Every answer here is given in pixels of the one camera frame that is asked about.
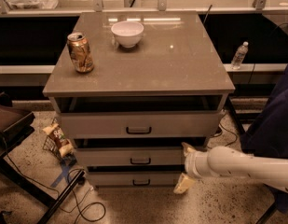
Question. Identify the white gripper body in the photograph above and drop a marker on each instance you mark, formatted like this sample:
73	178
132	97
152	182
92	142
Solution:
191	164

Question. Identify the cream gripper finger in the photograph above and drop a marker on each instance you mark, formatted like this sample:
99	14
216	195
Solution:
185	182
188	149

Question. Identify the grey drawer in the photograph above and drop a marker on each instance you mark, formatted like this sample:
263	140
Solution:
134	179
131	156
144	124

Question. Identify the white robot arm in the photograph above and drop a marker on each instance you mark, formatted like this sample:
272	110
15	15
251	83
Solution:
228	162

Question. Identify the grey drawer cabinet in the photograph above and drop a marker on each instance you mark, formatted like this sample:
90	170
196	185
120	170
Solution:
174	68

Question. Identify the dark blue cloth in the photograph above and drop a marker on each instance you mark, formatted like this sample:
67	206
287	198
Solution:
267	136

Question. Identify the clear plastic water bottle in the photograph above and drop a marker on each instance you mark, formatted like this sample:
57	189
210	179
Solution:
239	55

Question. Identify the blue floor tape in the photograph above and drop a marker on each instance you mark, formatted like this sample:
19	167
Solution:
66	165

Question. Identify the snack chip bag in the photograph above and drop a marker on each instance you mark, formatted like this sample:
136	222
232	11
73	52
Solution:
55	133

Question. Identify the white ceramic bowl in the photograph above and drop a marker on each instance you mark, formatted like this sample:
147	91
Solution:
127	33

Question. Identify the dented golden soda can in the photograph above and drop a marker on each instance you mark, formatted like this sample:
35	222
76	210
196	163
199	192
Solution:
79	52

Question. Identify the dark brown side stand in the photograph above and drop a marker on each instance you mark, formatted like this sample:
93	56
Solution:
15	126

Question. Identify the small wire basket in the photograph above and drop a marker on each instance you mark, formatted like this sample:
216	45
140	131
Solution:
50	141

